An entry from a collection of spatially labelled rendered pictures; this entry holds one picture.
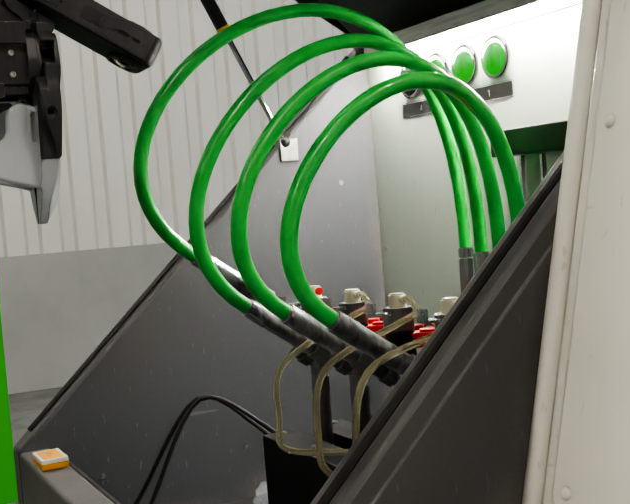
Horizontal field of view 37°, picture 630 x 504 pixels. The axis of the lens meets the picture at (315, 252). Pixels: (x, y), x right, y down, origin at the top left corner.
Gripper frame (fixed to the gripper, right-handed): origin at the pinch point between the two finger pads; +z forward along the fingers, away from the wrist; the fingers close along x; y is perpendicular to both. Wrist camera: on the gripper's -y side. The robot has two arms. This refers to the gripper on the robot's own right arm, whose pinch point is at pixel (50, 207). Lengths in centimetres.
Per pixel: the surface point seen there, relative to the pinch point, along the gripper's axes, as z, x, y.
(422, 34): -19, -24, -54
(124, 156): -45, -633, -202
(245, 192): 0.0, 4.8, -14.7
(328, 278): 12, -43, -48
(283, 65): -11.6, -3.2, -23.2
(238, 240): 3.8, 4.7, -13.8
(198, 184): -1.1, -3.3, -13.9
